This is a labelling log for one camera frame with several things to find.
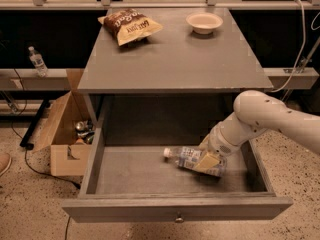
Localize cardboard box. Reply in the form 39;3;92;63
33;69;91;176

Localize black table leg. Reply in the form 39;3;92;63
20;99;50;150

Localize cans in cardboard box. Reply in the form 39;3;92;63
75;120;95;144

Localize black floor cable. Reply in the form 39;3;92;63
10;67;82;240

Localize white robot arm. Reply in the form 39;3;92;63
199;90;320;157

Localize metal drawer knob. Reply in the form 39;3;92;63
175;214;184;223

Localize tan shoe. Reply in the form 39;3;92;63
0;153;12;176

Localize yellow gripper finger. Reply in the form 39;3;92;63
194;152;220;172
198;135;209;150

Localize white bowl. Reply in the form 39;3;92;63
186;12;223;35

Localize brown chip bag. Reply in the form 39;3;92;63
98;8;163;46

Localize clear water bottle on ledge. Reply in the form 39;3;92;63
28;46;48;77

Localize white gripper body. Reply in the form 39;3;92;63
208;122;240;157

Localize blue label plastic bottle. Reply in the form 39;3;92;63
163;146;227;177

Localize grey cabinet counter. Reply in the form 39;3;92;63
77;6;274;128

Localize open grey drawer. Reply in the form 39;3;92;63
61;95;294;224

